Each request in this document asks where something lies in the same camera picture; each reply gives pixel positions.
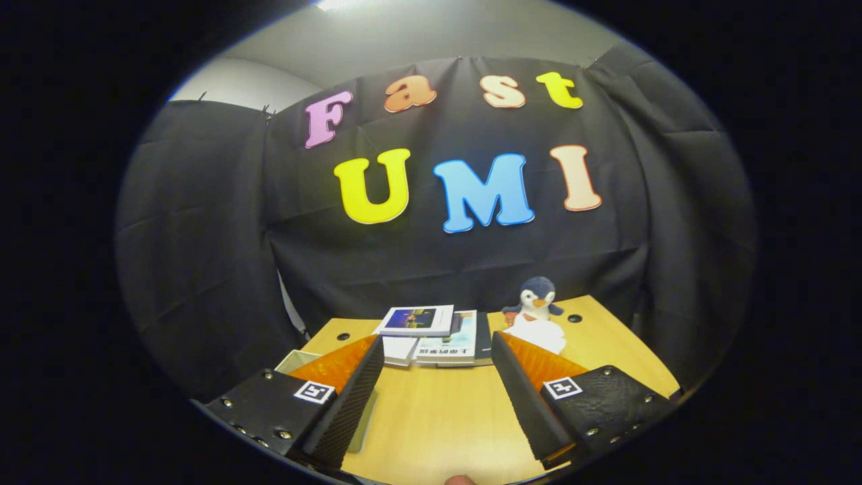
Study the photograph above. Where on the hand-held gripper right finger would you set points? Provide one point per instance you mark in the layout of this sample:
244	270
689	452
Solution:
528	411

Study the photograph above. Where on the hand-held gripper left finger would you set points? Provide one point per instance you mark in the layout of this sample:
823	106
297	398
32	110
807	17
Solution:
340	411

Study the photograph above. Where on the green fabric storage box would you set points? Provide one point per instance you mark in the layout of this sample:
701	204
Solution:
296	358

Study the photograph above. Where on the white round plush toy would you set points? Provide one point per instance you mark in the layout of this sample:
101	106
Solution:
542	335

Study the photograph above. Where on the plain white book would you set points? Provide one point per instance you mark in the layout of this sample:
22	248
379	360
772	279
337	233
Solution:
399	350

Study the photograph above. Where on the dark cover book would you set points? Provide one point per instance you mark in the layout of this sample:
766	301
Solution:
483	337

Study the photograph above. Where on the book with pale blue cover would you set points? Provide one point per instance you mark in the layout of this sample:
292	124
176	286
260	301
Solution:
448	347

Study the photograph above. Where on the penguin plush toy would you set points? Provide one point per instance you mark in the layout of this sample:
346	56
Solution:
537	300

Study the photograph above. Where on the white book with blue picture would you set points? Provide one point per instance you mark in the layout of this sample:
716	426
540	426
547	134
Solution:
417	320

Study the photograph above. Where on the black backdrop cloth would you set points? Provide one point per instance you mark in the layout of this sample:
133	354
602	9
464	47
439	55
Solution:
438	263

